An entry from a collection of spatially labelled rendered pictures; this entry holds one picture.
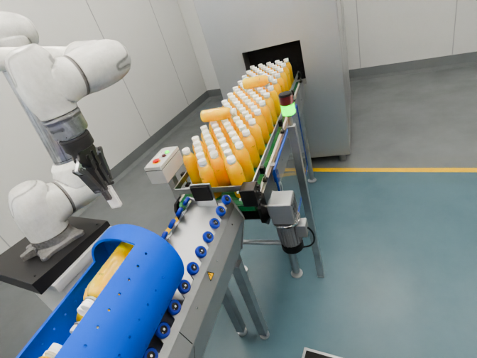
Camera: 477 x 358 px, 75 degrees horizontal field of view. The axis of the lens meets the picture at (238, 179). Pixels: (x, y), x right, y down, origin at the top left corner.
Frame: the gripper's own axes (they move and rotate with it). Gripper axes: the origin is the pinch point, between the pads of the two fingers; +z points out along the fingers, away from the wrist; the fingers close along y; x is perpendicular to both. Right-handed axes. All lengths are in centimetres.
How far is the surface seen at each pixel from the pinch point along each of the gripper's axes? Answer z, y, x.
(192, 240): 39.7, -20.3, 6.0
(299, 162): 43, -68, 54
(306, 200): 68, -68, 53
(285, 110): 14, -67, 52
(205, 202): 37, -41, 9
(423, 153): 133, -188, 164
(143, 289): 17.0, 19.9, 8.8
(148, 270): 15.9, 15.0, 9.3
